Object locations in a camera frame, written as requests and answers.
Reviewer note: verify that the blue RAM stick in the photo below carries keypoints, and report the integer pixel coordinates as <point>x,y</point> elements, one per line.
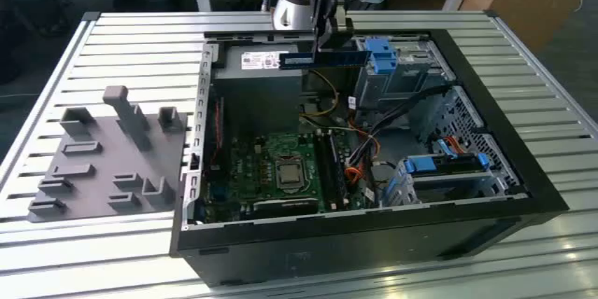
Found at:
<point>347,58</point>

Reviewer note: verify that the green motherboard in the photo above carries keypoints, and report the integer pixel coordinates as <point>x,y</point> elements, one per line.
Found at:
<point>243,173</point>

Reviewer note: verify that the black RAM slot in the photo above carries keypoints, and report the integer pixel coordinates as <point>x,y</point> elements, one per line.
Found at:
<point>319,166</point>

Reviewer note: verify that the blue drive bay latch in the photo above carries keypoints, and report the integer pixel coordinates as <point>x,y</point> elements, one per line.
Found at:
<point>380,55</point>

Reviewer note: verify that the silver CPU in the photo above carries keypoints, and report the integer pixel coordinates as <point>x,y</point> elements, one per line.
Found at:
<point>290,175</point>

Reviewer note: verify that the black graphics card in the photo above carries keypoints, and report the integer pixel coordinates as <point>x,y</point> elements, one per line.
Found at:
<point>284,206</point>

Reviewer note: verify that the grey metal drive cage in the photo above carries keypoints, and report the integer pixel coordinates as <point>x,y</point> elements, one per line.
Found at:
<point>402,82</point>

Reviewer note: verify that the grey parts rack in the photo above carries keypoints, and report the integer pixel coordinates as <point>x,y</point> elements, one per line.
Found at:
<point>93,187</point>

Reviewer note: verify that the black open PC case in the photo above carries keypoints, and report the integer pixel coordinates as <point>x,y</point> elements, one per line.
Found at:
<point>327,253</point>

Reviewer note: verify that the grey metal disk bay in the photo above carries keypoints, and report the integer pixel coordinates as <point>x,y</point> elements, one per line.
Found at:
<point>448,187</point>

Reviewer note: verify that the grey power supply unit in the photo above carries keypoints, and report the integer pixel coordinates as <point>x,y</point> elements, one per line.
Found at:
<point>252,96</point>

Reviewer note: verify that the hard disk in blue carrier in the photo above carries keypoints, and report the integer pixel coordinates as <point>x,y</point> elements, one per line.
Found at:
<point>452,166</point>

